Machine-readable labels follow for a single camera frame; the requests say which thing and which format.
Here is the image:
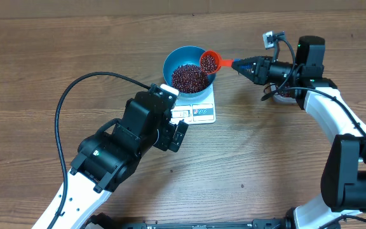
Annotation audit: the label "red scoop with blue handle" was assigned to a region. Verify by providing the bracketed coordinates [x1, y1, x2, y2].
[200, 50, 238, 74]

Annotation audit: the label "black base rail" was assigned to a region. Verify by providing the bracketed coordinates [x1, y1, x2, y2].
[81, 213, 292, 229]

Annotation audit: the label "white digital kitchen scale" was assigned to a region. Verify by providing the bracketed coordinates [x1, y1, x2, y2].
[171, 84, 216, 125]

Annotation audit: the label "red beans in bowl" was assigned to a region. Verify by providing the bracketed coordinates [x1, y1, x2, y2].
[172, 64, 209, 94]

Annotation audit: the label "blue round bowl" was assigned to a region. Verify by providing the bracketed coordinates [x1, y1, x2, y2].
[163, 46, 216, 87]

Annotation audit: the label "clear plastic food container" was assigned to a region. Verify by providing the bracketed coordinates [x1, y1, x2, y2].
[272, 94, 297, 105]

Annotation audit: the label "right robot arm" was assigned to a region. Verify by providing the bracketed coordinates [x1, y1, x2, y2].
[229, 32, 366, 228]

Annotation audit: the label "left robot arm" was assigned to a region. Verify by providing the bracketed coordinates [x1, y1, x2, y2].
[34, 90, 188, 228]

